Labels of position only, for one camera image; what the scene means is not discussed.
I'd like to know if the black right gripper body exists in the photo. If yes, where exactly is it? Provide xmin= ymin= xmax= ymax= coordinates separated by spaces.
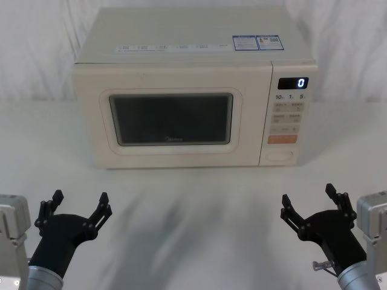
xmin=301 ymin=210 xmax=369 ymax=273

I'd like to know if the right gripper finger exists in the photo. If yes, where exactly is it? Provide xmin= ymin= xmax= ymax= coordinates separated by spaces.
xmin=325 ymin=182 xmax=358 ymax=228
xmin=280 ymin=193 xmax=308 ymax=242

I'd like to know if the thin cable with silver plug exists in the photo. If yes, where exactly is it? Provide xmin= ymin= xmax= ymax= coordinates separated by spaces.
xmin=312 ymin=260 xmax=341 ymax=278

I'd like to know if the cream microwave oven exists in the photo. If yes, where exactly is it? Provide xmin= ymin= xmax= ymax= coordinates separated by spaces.
xmin=71 ymin=6 xmax=320 ymax=170

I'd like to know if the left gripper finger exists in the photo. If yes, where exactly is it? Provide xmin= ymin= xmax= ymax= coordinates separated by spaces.
xmin=34 ymin=189 xmax=65 ymax=236
xmin=83 ymin=192 xmax=113 ymax=240

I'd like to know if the white table cloth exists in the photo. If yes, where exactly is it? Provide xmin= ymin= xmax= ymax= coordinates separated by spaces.
xmin=0 ymin=99 xmax=387 ymax=290

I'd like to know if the white curtain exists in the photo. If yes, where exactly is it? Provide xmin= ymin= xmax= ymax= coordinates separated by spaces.
xmin=0 ymin=0 xmax=387 ymax=103

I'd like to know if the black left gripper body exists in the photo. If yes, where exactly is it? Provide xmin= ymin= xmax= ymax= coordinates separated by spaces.
xmin=29 ymin=213 xmax=98 ymax=278

